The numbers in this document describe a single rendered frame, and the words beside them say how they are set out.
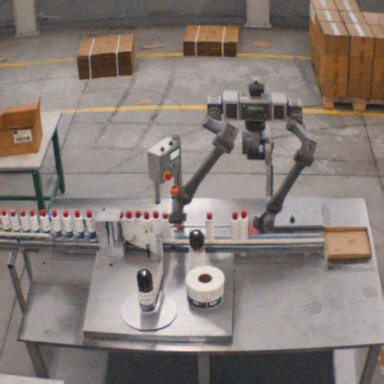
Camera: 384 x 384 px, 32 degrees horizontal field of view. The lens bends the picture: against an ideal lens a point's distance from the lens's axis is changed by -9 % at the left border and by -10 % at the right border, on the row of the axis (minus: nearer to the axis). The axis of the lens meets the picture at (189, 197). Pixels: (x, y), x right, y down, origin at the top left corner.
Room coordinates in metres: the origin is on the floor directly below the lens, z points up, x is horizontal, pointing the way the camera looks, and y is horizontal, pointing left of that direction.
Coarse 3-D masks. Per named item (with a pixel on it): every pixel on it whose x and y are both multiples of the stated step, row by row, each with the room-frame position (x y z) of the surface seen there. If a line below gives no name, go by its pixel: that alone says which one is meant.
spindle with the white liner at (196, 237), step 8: (192, 232) 3.01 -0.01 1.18; (200, 232) 3.01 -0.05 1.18; (192, 240) 2.98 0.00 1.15; (200, 240) 2.98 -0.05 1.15; (192, 248) 2.99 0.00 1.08; (200, 248) 2.99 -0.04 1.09; (192, 256) 2.98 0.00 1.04; (200, 256) 2.97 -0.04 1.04; (192, 264) 2.98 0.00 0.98; (200, 264) 2.97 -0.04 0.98
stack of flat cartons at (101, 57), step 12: (108, 36) 7.65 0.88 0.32; (120, 36) 7.64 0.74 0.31; (132, 36) 7.60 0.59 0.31; (84, 48) 7.38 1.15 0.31; (96, 48) 7.34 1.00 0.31; (108, 48) 7.31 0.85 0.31; (120, 48) 7.27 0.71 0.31; (132, 48) 7.41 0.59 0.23; (84, 60) 7.15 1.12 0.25; (96, 60) 7.16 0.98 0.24; (108, 60) 7.16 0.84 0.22; (120, 60) 7.16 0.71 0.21; (132, 60) 7.24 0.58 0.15; (84, 72) 7.15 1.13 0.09; (96, 72) 7.15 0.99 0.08; (108, 72) 7.16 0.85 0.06; (120, 72) 7.15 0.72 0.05; (132, 72) 7.15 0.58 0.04
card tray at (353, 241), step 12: (324, 228) 3.36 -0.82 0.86; (336, 228) 3.35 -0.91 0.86; (348, 228) 3.35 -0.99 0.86; (360, 228) 3.34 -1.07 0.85; (336, 240) 3.27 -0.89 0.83; (348, 240) 3.26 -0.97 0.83; (360, 240) 3.25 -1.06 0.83; (336, 252) 3.15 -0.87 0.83; (348, 252) 3.14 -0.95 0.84; (360, 252) 3.13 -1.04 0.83
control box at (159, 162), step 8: (160, 144) 3.41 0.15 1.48; (176, 144) 3.41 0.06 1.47; (152, 152) 3.34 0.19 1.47; (160, 152) 3.33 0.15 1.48; (168, 152) 3.34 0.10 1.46; (152, 160) 3.33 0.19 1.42; (160, 160) 3.30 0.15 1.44; (168, 160) 3.34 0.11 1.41; (152, 168) 3.33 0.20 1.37; (160, 168) 3.30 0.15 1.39; (168, 168) 3.34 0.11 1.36; (176, 168) 3.39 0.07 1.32; (152, 176) 3.34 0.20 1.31; (160, 176) 3.30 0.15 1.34
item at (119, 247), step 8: (96, 224) 3.18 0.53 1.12; (104, 224) 3.18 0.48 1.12; (112, 224) 3.23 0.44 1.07; (104, 232) 3.18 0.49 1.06; (112, 232) 3.20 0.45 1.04; (104, 240) 3.18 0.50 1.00; (112, 240) 3.18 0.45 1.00; (104, 248) 3.18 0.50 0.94; (112, 248) 3.17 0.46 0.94; (120, 248) 3.17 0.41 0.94
